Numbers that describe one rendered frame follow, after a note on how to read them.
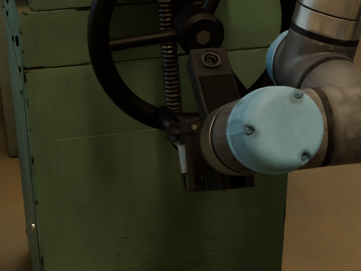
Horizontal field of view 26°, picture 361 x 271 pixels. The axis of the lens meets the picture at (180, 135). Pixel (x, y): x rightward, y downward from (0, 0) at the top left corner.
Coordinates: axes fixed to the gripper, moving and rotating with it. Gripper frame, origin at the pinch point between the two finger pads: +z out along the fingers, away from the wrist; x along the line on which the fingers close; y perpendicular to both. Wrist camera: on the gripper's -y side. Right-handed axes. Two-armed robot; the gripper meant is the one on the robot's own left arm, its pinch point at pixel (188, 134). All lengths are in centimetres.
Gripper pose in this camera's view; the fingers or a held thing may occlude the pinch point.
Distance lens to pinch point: 101.0
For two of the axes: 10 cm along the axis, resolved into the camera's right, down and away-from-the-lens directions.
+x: 9.7, -0.9, 2.2
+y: 1.0, 9.9, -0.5
